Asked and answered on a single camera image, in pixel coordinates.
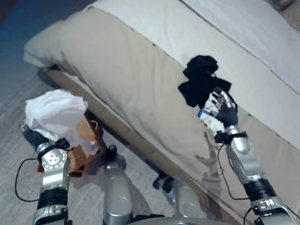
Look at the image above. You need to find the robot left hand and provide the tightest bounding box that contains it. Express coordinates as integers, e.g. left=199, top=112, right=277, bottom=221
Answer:
left=19, top=123, right=49, bottom=151

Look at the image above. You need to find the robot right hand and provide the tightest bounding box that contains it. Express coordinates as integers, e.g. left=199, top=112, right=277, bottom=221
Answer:
left=202, top=90, right=239, bottom=128

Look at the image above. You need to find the white cloth with blue tag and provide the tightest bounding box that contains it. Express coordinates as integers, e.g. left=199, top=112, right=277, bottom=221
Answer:
left=196, top=91, right=226, bottom=132

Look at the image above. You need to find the white garment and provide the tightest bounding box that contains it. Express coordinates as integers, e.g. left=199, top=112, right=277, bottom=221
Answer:
left=24, top=90, right=99, bottom=156

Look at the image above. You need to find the black garment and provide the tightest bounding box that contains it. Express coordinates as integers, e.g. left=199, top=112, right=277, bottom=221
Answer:
left=177, top=54, right=238, bottom=113

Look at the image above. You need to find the brown woven basket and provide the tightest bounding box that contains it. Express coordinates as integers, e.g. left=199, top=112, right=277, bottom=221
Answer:
left=35, top=112, right=105, bottom=177

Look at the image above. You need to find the robot left foot dark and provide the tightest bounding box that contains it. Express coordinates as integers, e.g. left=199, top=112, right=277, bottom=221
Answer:
left=104, top=144, right=118, bottom=163

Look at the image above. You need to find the robot foot dark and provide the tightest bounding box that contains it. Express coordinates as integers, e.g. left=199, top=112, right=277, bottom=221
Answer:
left=152, top=172, right=175, bottom=194
left=104, top=144, right=118, bottom=163

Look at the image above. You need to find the white bed sheet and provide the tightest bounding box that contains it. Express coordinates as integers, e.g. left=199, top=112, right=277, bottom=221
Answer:
left=89, top=0, right=300, bottom=95

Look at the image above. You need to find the tan bed base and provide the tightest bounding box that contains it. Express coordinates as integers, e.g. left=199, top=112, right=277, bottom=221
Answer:
left=38, top=65, right=237, bottom=225

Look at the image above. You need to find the robot right foot dark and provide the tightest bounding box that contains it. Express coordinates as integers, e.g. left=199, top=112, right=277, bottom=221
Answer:
left=152, top=172, right=175, bottom=194

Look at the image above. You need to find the robot right leg silver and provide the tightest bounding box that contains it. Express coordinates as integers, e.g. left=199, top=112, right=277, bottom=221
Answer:
left=171, top=179, right=203, bottom=221

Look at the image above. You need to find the robot leg silver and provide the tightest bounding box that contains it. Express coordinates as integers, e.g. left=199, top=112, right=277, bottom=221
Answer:
left=171, top=179, right=203, bottom=221
left=102, top=163, right=135, bottom=225

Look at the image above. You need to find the robot left leg silver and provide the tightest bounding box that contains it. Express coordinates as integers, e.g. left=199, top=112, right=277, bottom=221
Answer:
left=102, top=163, right=135, bottom=225

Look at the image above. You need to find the robot waist silver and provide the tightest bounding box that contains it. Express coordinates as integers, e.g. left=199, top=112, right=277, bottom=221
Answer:
left=126, top=216, right=213, bottom=225

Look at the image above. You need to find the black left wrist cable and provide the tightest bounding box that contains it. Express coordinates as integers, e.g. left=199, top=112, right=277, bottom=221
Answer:
left=14, top=157, right=40, bottom=203

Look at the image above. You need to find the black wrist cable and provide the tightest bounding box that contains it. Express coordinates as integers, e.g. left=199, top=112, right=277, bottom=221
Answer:
left=216, top=142, right=252, bottom=201
left=14, top=157, right=40, bottom=203

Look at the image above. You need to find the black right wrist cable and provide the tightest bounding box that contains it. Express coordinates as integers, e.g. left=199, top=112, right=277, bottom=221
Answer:
left=216, top=142, right=252, bottom=201

